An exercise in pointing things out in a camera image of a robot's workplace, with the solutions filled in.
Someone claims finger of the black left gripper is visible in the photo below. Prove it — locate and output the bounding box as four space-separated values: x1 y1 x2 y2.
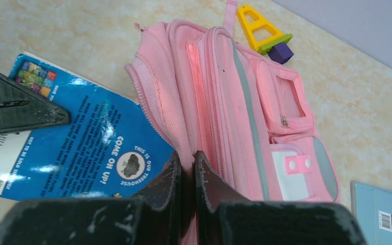
0 73 70 135

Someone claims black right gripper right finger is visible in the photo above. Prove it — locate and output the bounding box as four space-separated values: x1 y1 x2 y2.
194 151 366 244

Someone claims pink student backpack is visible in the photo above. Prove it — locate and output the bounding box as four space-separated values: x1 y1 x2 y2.
124 0 341 245

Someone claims blue children book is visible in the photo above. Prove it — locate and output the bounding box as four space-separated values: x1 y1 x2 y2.
0 54 173 201

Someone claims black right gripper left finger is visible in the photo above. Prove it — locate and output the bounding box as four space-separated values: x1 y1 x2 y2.
0 153 181 244

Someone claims light blue notebook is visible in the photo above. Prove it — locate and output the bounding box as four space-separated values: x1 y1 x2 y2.
350 181 392 244

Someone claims yellow green purple toy block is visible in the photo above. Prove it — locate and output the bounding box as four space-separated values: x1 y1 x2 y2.
237 5 294 64

